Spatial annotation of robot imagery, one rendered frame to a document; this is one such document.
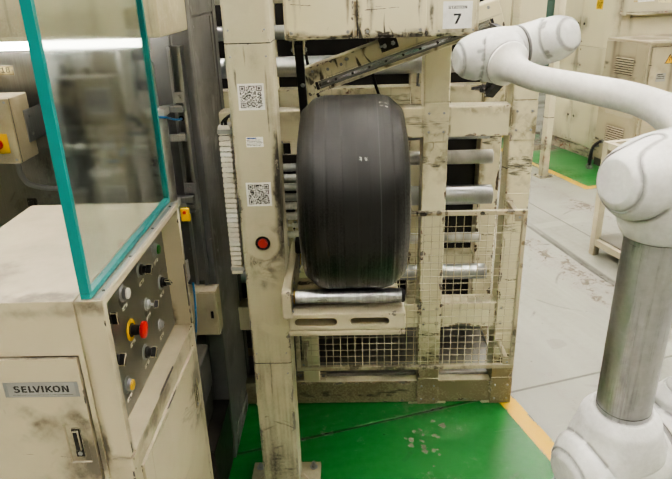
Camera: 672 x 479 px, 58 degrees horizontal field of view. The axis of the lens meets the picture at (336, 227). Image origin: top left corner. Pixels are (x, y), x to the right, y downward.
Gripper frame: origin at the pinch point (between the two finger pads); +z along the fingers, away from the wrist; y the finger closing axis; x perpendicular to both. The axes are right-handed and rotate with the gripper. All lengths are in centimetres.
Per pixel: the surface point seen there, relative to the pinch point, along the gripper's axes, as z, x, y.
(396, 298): 10, 18, -70
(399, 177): -9.3, 26.4, -33.5
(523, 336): 122, -102, -115
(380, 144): -6.6, 31.2, -24.9
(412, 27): 18.7, 13.6, 13.2
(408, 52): 33.2, 8.7, 8.8
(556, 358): 100, -107, -120
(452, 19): 14.6, 2.2, 16.0
